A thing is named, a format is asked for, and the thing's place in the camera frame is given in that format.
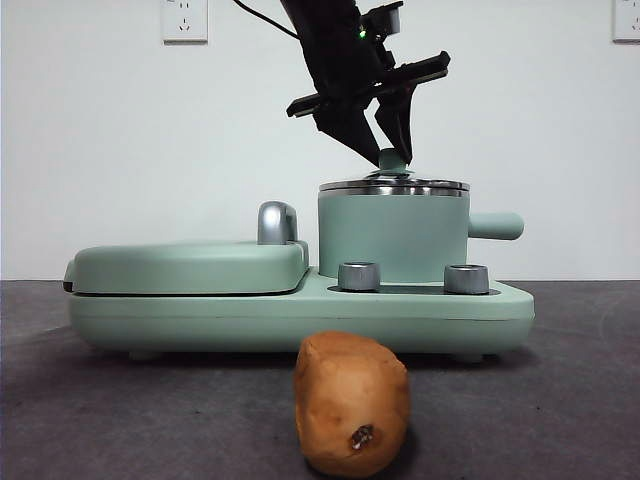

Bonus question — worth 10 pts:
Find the silver control knob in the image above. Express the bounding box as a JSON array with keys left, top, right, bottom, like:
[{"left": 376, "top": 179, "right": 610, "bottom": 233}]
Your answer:
[
  {"left": 337, "top": 260, "right": 383, "bottom": 293},
  {"left": 443, "top": 263, "right": 490, "bottom": 296}
]

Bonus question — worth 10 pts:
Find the thin black cable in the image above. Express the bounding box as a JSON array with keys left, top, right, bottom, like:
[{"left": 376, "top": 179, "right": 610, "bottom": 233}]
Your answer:
[{"left": 232, "top": 0, "right": 302, "bottom": 40}]

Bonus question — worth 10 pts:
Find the white wall socket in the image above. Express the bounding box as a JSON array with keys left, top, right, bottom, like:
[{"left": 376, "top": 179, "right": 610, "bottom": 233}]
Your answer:
[
  {"left": 161, "top": 0, "right": 209, "bottom": 44},
  {"left": 612, "top": 0, "right": 640, "bottom": 44}
]

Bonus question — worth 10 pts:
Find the mint green steamer pot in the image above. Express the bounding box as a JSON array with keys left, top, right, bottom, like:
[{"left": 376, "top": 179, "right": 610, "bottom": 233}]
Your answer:
[{"left": 316, "top": 186, "right": 526, "bottom": 282}]

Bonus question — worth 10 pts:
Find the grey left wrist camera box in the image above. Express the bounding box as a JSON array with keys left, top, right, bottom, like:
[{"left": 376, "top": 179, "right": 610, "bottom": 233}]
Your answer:
[{"left": 359, "top": 1, "right": 405, "bottom": 39}]

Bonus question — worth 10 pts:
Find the glass pot lid green knob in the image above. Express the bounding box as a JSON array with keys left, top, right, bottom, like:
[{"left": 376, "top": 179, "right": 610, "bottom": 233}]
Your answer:
[{"left": 318, "top": 148, "right": 470, "bottom": 193}]

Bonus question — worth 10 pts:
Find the brown potato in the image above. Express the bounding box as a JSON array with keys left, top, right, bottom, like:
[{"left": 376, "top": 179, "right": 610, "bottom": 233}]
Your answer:
[{"left": 292, "top": 330, "right": 412, "bottom": 477}]

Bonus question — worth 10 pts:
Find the silver press lid handle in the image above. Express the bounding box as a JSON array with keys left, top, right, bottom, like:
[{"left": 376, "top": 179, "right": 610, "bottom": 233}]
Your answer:
[{"left": 256, "top": 200, "right": 302, "bottom": 247}]

